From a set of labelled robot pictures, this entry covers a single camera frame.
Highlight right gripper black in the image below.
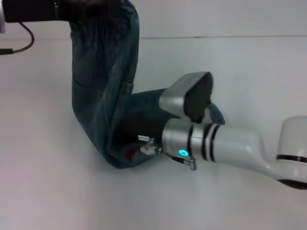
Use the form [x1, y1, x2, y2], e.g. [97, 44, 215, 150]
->
[118, 112, 168, 150]

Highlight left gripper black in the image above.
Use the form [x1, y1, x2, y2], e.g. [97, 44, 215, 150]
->
[4, 0, 71, 23]

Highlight blue denim shorts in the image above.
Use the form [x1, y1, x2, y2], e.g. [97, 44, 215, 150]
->
[69, 0, 226, 170]

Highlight left wrist dark cable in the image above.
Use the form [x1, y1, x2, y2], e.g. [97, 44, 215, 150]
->
[0, 22, 35, 56]

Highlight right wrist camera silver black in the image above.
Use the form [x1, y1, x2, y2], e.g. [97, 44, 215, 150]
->
[159, 71, 214, 124]

